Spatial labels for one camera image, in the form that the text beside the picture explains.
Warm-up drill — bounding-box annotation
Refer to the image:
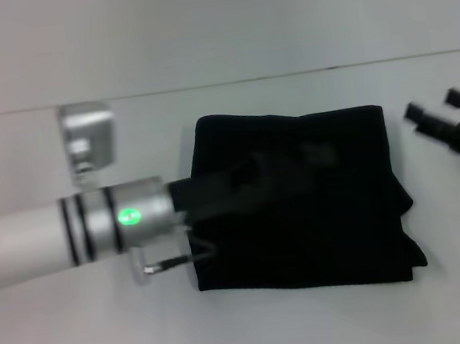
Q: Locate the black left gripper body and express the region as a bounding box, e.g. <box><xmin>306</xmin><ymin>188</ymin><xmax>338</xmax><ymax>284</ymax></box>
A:
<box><xmin>162</xmin><ymin>156</ymin><xmax>278</xmax><ymax>224</ymax></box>

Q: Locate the black shirt with FREE print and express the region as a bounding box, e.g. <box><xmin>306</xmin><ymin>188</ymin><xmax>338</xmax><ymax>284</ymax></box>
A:
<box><xmin>172</xmin><ymin>88</ymin><xmax>431</xmax><ymax>311</ymax></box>

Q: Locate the left arm cable with plug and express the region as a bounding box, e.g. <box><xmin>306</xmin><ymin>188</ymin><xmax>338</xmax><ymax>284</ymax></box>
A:
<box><xmin>124</xmin><ymin>214</ymin><xmax>222</xmax><ymax>288</ymax></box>

